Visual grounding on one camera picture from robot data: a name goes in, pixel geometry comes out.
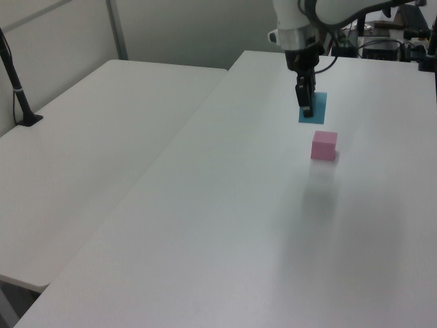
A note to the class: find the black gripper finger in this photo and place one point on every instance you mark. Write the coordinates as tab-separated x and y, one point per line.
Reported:
304	97
312	83

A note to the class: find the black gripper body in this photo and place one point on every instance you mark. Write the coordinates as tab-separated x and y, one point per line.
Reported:
302	59

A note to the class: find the blue cube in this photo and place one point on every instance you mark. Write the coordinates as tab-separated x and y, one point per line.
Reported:
319	109

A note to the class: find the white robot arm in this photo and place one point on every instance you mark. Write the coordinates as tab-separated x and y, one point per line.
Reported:
292	17

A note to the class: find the pink cube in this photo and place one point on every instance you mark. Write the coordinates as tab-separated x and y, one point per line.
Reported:
322	147

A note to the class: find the black vertical pole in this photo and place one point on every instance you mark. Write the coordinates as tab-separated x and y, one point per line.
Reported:
362	24

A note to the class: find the black electronics box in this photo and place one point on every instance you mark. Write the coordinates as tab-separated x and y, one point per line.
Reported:
380	51

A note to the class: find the brown wooden object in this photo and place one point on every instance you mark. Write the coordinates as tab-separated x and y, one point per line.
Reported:
411	17

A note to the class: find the black camera clamp mount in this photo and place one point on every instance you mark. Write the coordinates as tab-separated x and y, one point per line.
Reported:
426	51

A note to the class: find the grey partition frame post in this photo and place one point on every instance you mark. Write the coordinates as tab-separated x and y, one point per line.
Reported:
116	29

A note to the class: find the black camera stand pole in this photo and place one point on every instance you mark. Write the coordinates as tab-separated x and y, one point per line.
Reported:
15	85

